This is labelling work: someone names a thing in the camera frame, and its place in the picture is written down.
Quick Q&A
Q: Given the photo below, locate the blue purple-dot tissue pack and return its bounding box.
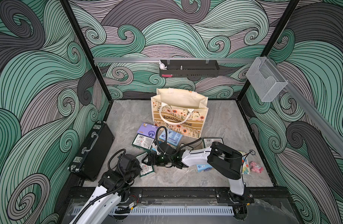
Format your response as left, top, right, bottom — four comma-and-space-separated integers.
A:
196, 164, 213, 173

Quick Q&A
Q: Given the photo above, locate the green barcode tissue pack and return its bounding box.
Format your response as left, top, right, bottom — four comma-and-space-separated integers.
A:
203, 138, 223, 148

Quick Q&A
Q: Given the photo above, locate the green botare tissue pack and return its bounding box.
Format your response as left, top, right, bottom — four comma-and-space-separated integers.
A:
131, 134, 155, 152

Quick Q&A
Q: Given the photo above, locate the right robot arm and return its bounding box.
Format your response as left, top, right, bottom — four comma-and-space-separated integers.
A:
142, 141, 255, 205

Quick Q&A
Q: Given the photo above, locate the purple tissue pack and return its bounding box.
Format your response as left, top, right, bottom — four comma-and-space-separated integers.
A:
137, 123, 158, 138

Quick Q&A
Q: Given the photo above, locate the colourful splash tissue pack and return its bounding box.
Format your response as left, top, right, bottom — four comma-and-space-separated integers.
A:
239, 151, 250, 175

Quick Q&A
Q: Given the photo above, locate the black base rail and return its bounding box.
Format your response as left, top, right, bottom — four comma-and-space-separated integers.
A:
67, 187, 290, 205

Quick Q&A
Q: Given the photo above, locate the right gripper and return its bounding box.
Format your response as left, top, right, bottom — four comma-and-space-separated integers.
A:
141, 153, 174, 167

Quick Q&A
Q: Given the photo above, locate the green white tissue pack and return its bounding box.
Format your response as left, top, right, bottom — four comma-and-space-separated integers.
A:
136, 152, 155, 178

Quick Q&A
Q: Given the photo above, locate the pink plush toy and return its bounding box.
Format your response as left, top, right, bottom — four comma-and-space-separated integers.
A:
250, 161, 264, 174

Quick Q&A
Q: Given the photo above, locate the light blue tissue pack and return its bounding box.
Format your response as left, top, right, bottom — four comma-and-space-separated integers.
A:
158, 129, 183, 147

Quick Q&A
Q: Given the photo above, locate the white bunny figurine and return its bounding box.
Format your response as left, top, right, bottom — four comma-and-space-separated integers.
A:
158, 60, 167, 70

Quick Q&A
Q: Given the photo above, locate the floral canvas tote bag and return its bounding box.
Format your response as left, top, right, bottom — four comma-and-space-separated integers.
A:
151, 88, 208, 139

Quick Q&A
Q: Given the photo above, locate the white cable duct strip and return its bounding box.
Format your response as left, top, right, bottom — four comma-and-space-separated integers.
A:
72, 205, 235, 217

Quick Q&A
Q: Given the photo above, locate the clear plastic wall bin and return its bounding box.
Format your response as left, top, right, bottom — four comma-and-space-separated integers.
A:
246, 57, 288, 102

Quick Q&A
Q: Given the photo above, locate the black hard carry case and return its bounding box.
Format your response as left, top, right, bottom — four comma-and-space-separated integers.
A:
68, 120, 115, 182

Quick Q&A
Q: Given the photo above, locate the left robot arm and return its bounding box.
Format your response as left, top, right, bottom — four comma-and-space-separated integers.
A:
70, 149, 142, 224

